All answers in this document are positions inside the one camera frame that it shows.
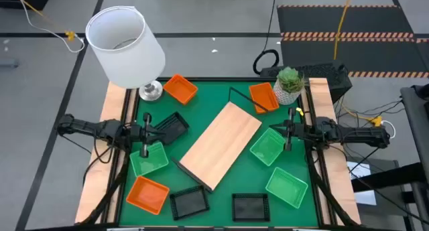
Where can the black computer tower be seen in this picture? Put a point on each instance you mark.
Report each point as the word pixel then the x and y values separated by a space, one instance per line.
pixel 328 77

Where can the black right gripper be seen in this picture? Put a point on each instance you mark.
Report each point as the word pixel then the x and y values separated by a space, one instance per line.
pixel 295 131

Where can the white shade table lamp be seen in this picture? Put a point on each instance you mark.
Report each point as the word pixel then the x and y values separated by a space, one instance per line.
pixel 127 63

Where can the black table frame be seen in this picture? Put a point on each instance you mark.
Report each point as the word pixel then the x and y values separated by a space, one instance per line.
pixel 218 79

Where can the green table mat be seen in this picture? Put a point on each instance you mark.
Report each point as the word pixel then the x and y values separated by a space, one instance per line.
pixel 234 177

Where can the white paper sheet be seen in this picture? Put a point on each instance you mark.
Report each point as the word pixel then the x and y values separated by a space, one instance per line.
pixel 360 170

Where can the green plastic basket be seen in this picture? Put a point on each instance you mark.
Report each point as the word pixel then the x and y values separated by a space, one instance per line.
pixel 268 146
pixel 155 162
pixel 286 188

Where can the succulent in patterned white pot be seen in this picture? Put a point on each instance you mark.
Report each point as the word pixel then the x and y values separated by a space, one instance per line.
pixel 288 80

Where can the black hazard-striped floor mat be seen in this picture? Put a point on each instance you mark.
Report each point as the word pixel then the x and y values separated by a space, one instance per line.
pixel 368 20
pixel 385 57

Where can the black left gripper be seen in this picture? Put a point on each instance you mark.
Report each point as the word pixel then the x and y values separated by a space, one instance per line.
pixel 144 134

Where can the orange plastic basket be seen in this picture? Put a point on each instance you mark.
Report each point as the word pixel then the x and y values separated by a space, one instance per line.
pixel 264 95
pixel 147 195
pixel 180 89

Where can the black plastic basket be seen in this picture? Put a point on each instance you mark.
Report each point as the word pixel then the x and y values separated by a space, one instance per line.
pixel 250 207
pixel 189 203
pixel 175 125

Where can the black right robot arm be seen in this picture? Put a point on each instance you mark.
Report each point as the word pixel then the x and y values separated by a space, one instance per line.
pixel 352 134

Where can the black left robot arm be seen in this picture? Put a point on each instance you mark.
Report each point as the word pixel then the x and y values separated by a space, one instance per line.
pixel 100 129

